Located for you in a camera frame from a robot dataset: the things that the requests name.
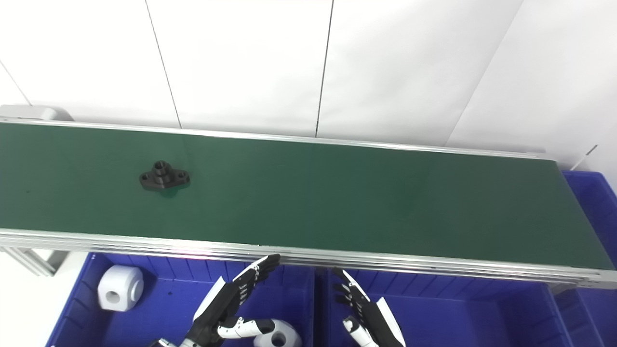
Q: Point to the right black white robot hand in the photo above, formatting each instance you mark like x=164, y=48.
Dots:
x=378, y=323

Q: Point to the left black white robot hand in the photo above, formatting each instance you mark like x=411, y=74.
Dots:
x=217, y=308

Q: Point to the green conveyor belt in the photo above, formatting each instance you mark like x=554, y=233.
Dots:
x=337, y=202
x=434, y=267

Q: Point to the aluminium conveyor leg profile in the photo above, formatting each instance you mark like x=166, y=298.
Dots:
x=33, y=260

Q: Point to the blue plastic bin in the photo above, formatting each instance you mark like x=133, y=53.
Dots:
x=159, y=308
x=595, y=202
x=482, y=318

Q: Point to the grey conveyor motor housing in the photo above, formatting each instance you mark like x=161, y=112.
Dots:
x=43, y=113

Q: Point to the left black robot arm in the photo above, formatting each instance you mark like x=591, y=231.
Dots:
x=166, y=343

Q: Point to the black flanged machine part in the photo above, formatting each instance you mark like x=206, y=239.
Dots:
x=164, y=179

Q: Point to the white block part with hole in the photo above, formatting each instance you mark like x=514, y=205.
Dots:
x=289, y=335
x=126, y=284

